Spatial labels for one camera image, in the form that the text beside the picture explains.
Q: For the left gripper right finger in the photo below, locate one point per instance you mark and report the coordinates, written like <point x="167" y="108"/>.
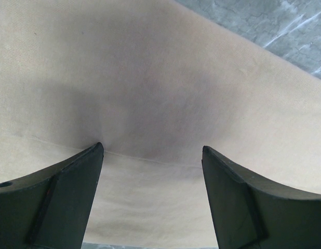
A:
<point x="251" y="211"/>

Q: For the beige t-shirt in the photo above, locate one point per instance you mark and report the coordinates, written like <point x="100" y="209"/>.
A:
<point x="154" y="83"/>

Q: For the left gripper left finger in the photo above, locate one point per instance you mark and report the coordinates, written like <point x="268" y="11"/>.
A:
<point x="50" y="208"/>

